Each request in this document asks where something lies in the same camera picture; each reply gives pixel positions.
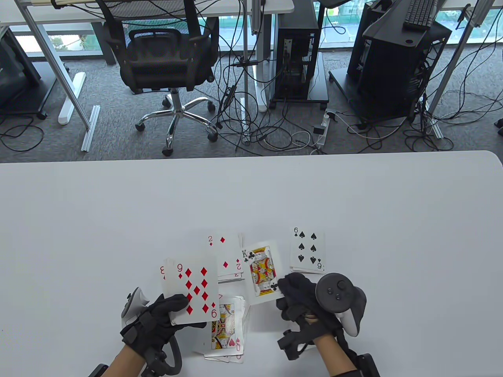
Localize black looped floor cable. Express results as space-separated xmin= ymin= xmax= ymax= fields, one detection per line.
xmin=0 ymin=114 xmax=45 ymax=153

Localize grey and white handheld controller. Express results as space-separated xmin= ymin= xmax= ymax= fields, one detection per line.
xmin=121 ymin=287 xmax=183 ymax=375
xmin=315 ymin=273 xmax=367 ymax=337

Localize black mesh office chair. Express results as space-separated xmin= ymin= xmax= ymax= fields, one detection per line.
xmin=95 ymin=0 xmax=220 ymax=157

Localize black tilted board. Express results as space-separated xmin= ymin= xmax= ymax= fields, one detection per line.
xmin=362 ymin=0 xmax=430 ymax=48

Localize stack of playing cards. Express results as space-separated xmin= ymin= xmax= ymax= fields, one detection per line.
xmin=160 ymin=255 xmax=220 ymax=326

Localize black flat floor stand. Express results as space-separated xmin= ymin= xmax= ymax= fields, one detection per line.
xmin=329 ymin=69 xmax=418 ymax=123

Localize face hearts playing card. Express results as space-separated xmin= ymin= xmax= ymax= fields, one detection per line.
xmin=211 ymin=302 xmax=244 ymax=356

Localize many-pip hearts playing card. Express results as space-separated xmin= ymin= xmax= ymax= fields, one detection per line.
xmin=204 ymin=351 xmax=244 ymax=364

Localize tangle of black floor cables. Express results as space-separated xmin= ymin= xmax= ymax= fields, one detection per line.
xmin=210 ymin=0 xmax=503 ymax=157

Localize person's left hand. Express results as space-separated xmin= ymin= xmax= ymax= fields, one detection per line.
xmin=120 ymin=294 xmax=207 ymax=359

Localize person's left forearm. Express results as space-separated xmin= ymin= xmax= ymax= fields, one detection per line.
xmin=105 ymin=346 xmax=147 ymax=377

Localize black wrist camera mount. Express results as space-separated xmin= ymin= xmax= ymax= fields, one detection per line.
xmin=142 ymin=353 xmax=169 ymax=377
xmin=346 ymin=342 xmax=380 ymax=377

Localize face clubs playing card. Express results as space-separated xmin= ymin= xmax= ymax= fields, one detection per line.
xmin=240 ymin=240 xmax=284 ymax=306

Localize person's right forearm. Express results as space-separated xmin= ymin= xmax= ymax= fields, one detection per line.
xmin=314 ymin=334 xmax=358 ymax=375

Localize large black computer tower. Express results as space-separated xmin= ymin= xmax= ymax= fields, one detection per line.
xmin=356 ymin=20 xmax=452 ymax=123

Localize black keyboard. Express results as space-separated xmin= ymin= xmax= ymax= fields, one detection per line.
xmin=403 ymin=0 xmax=439 ymax=31

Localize many-pip spades playing card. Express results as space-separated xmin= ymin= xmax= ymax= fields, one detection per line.
xmin=290 ymin=227 xmax=326 ymax=274

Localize few-pip diamonds playing card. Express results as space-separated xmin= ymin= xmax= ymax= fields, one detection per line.
xmin=207 ymin=232 xmax=245 ymax=281

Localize person's right hand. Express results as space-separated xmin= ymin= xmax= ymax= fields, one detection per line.
xmin=276 ymin=272 xmax=348 ymax=360

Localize white power strip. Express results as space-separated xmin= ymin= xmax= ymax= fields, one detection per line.
xmin=312 ymin=111 xmax=338 ymax=150

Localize black rolling cabinet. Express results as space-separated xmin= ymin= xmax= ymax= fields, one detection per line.
xmin=0 ymin=27 xmax=58 ymax=120

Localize black computer case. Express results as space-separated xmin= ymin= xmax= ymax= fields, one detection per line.
xmin=347 ymin=0 xmax=380 ymax=83

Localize black rolling computer stand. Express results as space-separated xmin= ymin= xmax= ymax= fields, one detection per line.
xmin=270 ymin=51 xmax=330 ymax=110

